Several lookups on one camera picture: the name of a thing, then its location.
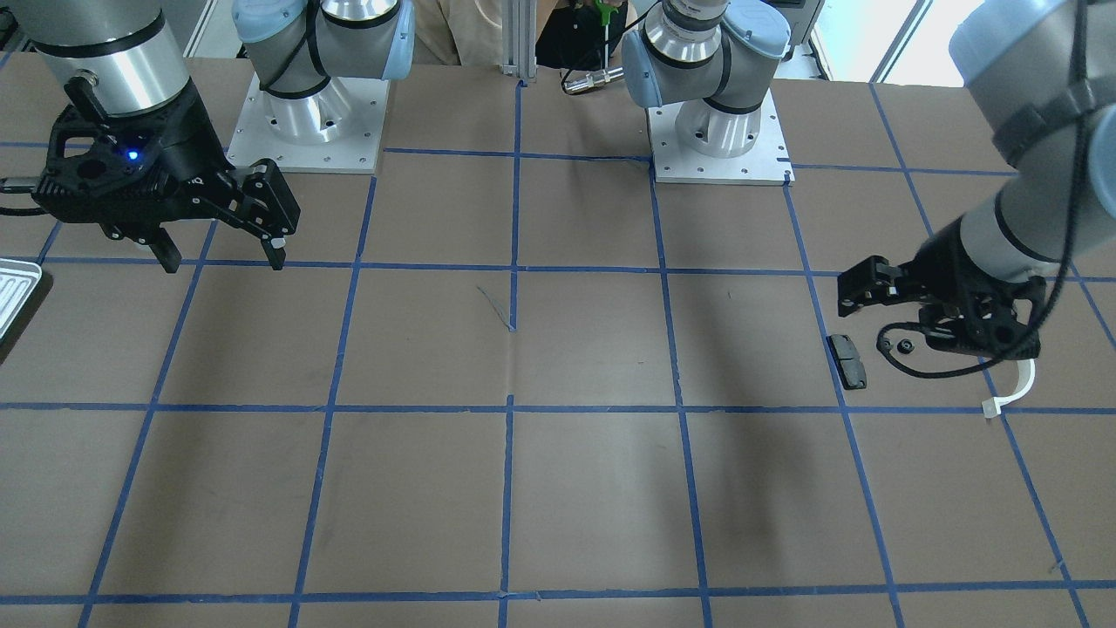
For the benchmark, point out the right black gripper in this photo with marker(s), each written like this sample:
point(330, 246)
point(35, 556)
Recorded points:
point(186, 144)

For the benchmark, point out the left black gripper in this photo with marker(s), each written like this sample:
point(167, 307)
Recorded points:
point(957, 272)

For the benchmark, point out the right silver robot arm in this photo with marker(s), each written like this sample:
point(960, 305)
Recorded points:
point(129, 55)

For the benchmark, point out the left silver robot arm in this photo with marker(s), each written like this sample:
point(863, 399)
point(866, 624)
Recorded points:
point(1037, 106)

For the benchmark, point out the silver metal tray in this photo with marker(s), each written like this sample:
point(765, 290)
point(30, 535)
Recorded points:
point(19, 279)

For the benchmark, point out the black brake pad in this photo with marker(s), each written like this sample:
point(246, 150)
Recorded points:
point(847, 360)

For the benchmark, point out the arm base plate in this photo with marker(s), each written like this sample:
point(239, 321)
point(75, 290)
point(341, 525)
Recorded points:
point(336, 131)
point(694, 144)

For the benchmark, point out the white curved plastic bracket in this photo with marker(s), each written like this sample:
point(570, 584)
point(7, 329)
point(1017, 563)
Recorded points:
point(1026, 376)

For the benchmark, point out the aluminium frame post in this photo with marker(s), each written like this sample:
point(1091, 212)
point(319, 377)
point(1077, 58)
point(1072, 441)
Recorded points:
point(518, 40)

